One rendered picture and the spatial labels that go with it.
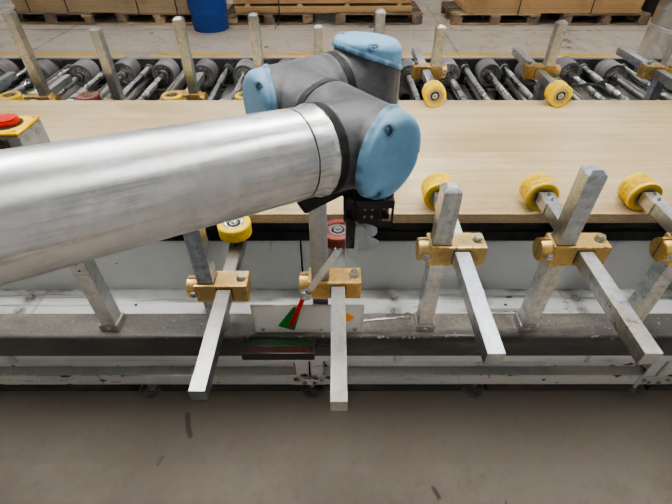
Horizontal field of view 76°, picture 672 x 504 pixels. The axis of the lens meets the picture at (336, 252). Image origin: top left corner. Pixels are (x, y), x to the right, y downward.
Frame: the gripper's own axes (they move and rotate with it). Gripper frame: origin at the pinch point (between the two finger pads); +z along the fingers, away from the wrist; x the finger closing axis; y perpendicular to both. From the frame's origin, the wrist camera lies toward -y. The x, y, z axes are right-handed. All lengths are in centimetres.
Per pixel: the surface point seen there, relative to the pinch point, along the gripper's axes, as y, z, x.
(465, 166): 35, 11, 50
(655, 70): 124, 5, 114
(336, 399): -2.1, 14.5, -21.4
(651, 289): 68, 16, 6
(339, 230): -1.4, 10.0, 19.1
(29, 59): -121, 1, 115
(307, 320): -8.9, 26.1, 5.4
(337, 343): -1.9, 14.5, -9.8
